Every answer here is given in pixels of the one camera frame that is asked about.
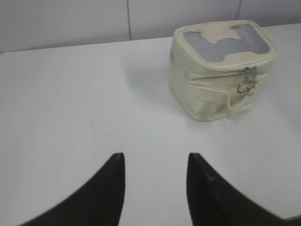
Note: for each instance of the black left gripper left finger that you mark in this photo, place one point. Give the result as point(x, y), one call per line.
point(99, 202)

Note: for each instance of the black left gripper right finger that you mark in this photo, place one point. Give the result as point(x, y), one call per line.
point(213, 201)

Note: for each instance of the cream zippered fabric bag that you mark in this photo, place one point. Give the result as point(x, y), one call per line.
point(217, 69)

